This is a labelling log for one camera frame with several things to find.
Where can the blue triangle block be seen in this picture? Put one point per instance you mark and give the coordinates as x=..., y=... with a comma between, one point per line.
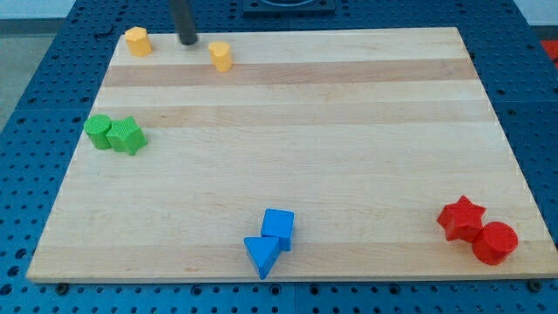
x=263, y=253

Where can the green star block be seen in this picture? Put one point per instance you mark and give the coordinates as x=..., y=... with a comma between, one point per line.
x=125, y=135

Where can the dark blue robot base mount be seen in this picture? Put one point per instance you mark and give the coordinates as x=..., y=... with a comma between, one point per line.
x=289, y=7

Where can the yellow hexagon block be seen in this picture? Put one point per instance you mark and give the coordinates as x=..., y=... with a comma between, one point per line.
x=138, y=42

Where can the red cylinder block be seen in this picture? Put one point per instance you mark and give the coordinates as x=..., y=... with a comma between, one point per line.
x=495, y=242

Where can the blue cube block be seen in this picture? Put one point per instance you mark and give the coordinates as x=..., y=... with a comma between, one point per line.
x=279, y=223

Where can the wooden board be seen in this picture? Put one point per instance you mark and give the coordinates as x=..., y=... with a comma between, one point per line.
x=364, y=134

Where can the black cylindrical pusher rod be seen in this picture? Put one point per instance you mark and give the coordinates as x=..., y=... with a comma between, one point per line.
x=183, y=21

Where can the green cylinder block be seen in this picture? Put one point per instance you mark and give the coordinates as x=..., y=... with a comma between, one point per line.
x=96, y=128

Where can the red star block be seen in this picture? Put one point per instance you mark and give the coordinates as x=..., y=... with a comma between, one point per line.
x=461, y=220

